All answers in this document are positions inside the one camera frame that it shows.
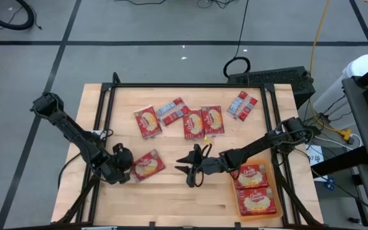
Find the red popcorn bag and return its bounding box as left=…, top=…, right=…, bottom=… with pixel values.
left=233, top=164, right=270, bottom=189
left=182, top=109, right=205, bottom=141
left=226, top=91, right=258, bottom=122
left=132, top=148, right=167, bottom=182
left=133, top=105, right=163, bottom=140
left=201, top=105, right=226, bottom=137
left=236, top=187, right=277, bottom=217
left=155, top=97, right=191, bottom=127

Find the black cable with loop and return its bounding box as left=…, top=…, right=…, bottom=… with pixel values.
left=222, top=0, right=252, bottom=79

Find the black computer case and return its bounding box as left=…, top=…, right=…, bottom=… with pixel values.
left=227, top=66, right=316, bottom=109

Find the orange plastic basket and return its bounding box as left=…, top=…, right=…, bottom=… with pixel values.
left=231, top=158, right=284, bottom=222

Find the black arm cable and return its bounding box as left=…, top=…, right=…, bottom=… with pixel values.
left=57, top=151, right=84, bottom=190

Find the black aluminium table frame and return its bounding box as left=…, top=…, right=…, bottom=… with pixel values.
left=51, top=72, right=324, bottom=230

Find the yellow plug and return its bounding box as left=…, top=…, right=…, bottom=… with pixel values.
left=336, top=128, right=355, bottom=144

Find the white cable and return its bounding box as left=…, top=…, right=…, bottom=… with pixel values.
left=314, top=132, right=363, bottom=151

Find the thick black hose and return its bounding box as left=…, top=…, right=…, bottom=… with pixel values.
left=0, top=0, right=35, bottom=31

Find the yellow cable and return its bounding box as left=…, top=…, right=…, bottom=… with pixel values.
left=308, top=0, right=344, bottom=134

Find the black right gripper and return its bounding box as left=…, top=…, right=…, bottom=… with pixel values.
left=174, top=143, right=234, bottom=188

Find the white bin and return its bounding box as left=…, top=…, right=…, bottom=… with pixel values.
left=311, top=53, right=368, bottom=111

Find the white paper sheet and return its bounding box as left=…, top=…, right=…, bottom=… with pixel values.
left=305, top=145, right=325, bottom=167

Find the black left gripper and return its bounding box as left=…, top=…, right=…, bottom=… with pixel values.
left=102, top=142, right=135, bottom=185

